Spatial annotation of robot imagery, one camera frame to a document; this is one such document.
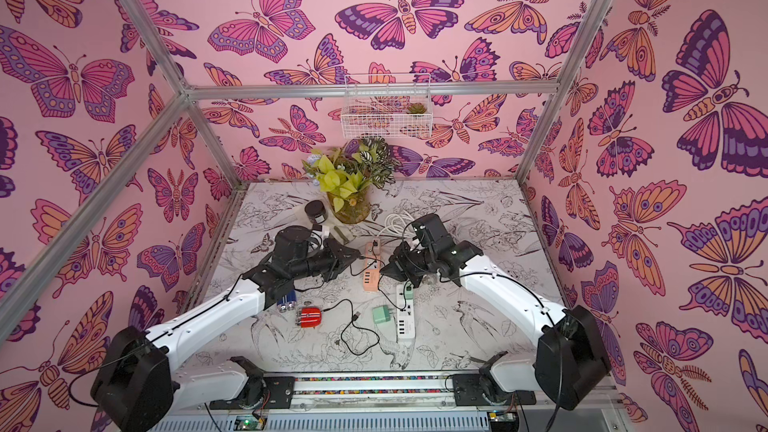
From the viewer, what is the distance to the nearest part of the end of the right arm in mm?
583

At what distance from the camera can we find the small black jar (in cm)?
107

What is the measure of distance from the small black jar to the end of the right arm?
0.40 meters

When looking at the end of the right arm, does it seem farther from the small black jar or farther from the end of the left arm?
the small black jar

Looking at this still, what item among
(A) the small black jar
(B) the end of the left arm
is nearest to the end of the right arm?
(B) the end of the left arm
